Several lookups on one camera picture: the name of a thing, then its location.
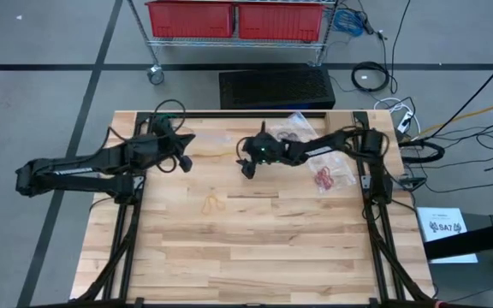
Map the black cable coil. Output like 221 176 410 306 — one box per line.
350 60 392 93

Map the black spool green cable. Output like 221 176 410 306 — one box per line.
151 111 177 129

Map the black beam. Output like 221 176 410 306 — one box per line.
421 216 493 261

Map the red rubber bands bunch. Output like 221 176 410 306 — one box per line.
313 165 336 193

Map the yellow cable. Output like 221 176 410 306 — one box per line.
400 98 493 143

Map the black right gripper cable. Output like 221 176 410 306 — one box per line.
235 134 254 163

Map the thick black hose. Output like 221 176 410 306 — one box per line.
397 137 446 164

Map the blue cable coil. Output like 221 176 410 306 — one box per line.
331 8 367 38

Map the black perforated floor platform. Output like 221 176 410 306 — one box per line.
217 66 336 111

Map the chrome wire shelf rack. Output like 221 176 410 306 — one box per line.
125 0 340 86

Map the long black hanging cable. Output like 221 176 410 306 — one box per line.
425 53 493 140

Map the brown cardboard box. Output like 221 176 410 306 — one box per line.
324 110 356 133

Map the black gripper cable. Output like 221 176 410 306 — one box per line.
107 98 187 175
235 134 254 163

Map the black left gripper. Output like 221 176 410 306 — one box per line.
143 115 196 162

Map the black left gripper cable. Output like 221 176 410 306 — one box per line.
107 98 187 175

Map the black floor cable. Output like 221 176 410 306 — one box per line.
417 115 493 194
388 0 412 95

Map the black tray with blue items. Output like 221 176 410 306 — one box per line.
69 110 438 308

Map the white SA7 paper sign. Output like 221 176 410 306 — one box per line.
414 205 479 264

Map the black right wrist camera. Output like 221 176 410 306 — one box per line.
239 158 257 181

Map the red plastic storage bin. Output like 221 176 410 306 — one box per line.
146 1 236 39
237 3 326 43

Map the white cable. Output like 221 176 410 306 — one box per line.
371 97 422 137

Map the white power strip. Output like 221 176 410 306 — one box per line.
395 110 413 134

